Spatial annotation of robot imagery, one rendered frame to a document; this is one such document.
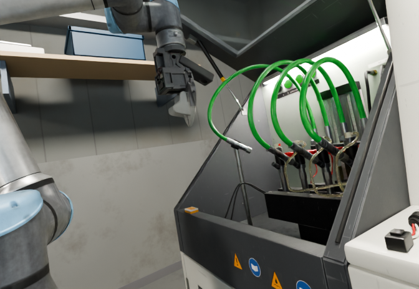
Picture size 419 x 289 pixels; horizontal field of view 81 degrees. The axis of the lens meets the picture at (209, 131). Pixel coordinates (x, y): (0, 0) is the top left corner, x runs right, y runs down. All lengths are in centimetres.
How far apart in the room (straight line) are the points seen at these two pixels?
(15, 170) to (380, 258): 67
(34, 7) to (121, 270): 240
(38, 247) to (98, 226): 205
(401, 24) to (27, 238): 82
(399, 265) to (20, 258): 53
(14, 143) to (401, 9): 88
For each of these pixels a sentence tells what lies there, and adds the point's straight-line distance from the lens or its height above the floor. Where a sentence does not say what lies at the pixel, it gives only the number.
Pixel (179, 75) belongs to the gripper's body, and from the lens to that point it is 66.
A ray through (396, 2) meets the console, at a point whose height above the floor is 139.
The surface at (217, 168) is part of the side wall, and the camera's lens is 105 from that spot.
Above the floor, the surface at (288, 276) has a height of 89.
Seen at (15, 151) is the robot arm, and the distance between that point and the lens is 68.
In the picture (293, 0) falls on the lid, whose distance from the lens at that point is 96.
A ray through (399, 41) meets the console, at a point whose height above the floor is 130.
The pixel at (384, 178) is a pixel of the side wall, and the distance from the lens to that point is 55.
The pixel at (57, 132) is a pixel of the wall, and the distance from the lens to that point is 256.
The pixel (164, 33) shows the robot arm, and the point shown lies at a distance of 70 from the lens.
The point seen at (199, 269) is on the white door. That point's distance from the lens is 92.
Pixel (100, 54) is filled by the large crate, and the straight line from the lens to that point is 211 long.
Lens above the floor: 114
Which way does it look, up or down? 5 degrees up
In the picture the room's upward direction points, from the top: 10 degrees counter-clockwise
